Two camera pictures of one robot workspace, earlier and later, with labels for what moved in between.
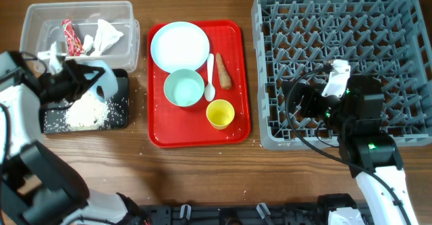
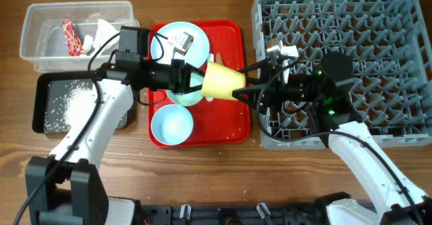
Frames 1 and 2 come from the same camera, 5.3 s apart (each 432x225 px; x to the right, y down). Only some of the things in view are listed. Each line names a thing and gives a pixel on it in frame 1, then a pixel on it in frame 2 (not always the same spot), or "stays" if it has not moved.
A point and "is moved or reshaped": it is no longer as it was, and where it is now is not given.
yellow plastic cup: [220, 113] → [221, 81]
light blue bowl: [106, 86] is moved or reshaped
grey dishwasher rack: [382, 29] stays
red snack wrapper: [75, 46] stays
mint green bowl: [183, 87] stays
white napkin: [105, 36] stays
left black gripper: [75, 71] → [177, 82]
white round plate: [179, 45] stays
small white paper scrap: [88, 41] stays
